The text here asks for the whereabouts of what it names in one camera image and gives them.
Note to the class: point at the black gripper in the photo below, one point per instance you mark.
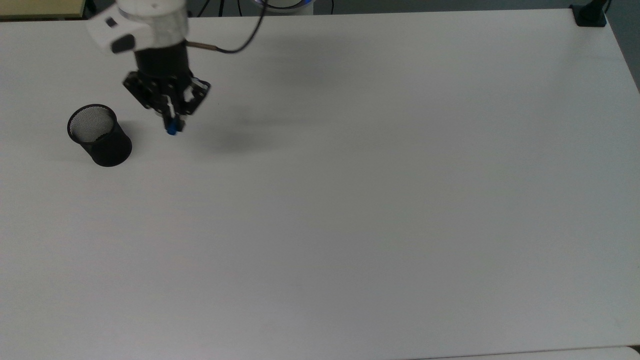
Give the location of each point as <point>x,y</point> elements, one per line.
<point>164,62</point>

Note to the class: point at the white marker with blue cap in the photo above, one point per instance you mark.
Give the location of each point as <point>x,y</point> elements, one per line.
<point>171,129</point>

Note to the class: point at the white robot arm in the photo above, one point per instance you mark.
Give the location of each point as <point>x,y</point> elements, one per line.
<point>150,22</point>

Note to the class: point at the black mesh pen cup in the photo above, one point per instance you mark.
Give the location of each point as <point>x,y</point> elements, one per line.
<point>107,147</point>

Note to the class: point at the light wooden desk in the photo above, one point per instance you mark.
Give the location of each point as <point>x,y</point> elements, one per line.
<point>40,7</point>

